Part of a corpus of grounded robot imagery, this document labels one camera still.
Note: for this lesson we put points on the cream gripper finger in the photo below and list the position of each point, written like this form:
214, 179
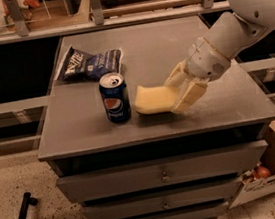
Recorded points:
177, 76
189, 93

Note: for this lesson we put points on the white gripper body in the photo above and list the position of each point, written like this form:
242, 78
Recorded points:
204, 60

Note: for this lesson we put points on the yellow sponge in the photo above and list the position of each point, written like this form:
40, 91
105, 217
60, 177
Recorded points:
155, 99

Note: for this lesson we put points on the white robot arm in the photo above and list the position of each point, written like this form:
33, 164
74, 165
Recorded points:
245, 24

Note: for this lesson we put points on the blue pepsi can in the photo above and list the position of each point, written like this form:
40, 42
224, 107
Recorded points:
115, 97

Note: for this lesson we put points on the top grey drawer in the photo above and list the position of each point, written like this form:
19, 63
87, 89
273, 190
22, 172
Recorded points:
161, 172

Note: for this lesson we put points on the blue chip bag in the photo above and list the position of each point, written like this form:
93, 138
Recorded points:
80, 65

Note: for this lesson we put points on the red onion in box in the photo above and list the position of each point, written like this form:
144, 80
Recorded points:
262, 171

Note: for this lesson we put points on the middle grey drawer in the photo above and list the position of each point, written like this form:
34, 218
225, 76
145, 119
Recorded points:
162, 201

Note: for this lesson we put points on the metal shelf rail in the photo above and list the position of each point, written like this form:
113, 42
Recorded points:
22, 20

